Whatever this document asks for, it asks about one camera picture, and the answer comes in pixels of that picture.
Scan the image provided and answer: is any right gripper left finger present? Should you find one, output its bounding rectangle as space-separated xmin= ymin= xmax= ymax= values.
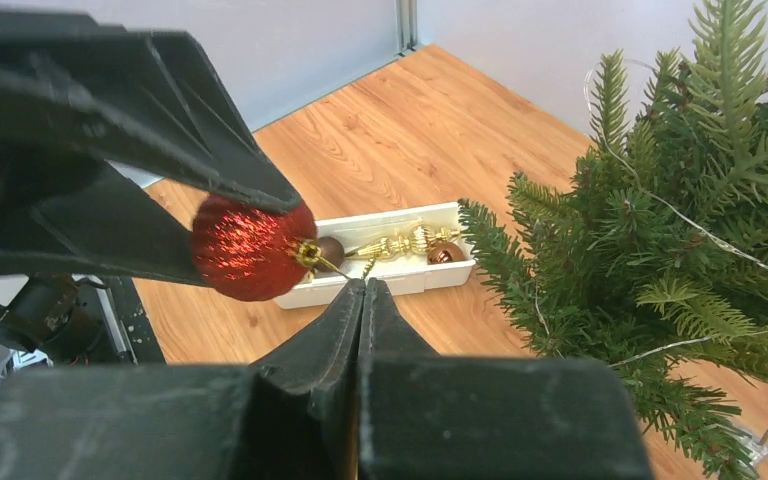
xmin=0 ymin=280 xmax=365 ymax=479

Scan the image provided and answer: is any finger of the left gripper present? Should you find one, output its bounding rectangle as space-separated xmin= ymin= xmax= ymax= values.
xmin=0 ymin=160 xmax=204 ymax=286
xmin=0 ymin=8 xmax=301 ymax=213

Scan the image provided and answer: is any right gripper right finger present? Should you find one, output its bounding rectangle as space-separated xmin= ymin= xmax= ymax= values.
xmin=357 ymin=279 xmax=654 ymax=479

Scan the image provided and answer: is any red glitter ball ornament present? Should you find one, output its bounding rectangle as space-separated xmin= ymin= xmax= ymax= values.
xmin=190 ymin=195 xmax=342 ymax=302

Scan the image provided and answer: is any small green christmas tree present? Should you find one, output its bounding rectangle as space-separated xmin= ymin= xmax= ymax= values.
xmin=460 ymin=1 xmax=768 ymax=479

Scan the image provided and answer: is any dark brown ball ornament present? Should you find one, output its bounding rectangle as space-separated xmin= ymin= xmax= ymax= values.
xmin=315 ymin=236 xmax=345 ymax=272

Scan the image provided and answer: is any clear battery box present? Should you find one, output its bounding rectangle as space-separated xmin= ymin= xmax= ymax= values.
xmin=734 ymin=423 xmax=768 ymax=470

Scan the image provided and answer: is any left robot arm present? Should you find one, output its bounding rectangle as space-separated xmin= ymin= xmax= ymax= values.
xmin=0 ymin=7 xmax=310 ymax=363

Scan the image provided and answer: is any white ornament tray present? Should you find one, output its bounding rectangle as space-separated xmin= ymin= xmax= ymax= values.
xmin=274 ymin=202 xmax=476 ymax=310

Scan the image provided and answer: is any gold finial ornament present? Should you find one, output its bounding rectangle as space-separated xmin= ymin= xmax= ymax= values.
xmin=345 ymin=223 xmax=462 ymax=260

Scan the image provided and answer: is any left aluminium frame post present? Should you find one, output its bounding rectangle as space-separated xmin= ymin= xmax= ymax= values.
xmin=395 ymin=0 xmax=419 ymax=56

